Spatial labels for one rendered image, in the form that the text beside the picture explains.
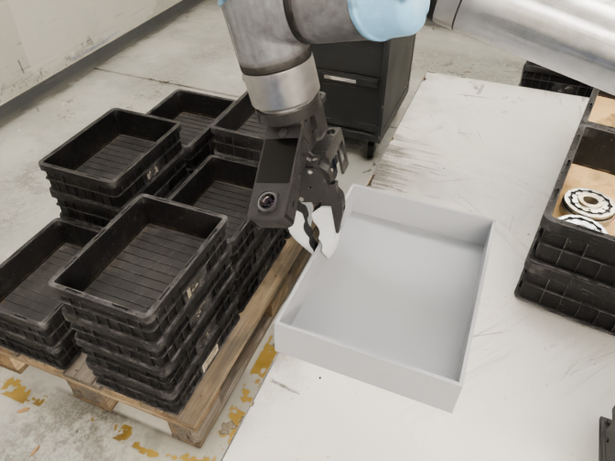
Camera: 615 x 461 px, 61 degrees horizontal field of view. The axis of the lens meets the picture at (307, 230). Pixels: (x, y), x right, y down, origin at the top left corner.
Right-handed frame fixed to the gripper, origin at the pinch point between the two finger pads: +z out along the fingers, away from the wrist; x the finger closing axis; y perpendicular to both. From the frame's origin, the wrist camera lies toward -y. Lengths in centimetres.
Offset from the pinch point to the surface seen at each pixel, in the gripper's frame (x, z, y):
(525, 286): -24, 41, 38
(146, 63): 222, 57, 250
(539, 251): -26, 31, 38
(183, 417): 66, 81, 16
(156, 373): 64, 59, 15
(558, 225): -29, 24, 36
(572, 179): -33, 34, 67
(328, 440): 5.8, 38.2, -4.4
